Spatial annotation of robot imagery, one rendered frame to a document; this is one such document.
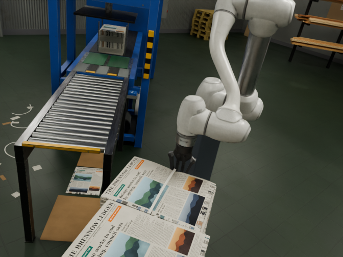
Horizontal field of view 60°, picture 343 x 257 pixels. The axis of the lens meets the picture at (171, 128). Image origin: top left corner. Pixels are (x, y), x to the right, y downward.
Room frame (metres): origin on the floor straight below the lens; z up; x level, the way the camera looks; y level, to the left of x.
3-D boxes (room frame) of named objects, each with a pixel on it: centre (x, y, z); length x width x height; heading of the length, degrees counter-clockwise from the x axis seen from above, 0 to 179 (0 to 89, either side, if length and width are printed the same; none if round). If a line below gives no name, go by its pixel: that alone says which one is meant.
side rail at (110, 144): (2.09, 0.43, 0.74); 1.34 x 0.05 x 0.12; 8
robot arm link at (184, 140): (1.09, -0.07, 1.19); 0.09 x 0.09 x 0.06
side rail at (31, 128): (2.02, 0.93, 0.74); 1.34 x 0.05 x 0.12; 8
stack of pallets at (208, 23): (9.99, -0.68, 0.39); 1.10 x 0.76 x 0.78; 135
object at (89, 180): (2.09, 0.67, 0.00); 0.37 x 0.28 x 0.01; 8
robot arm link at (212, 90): (1.68, -0.20, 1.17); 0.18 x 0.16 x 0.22; 75
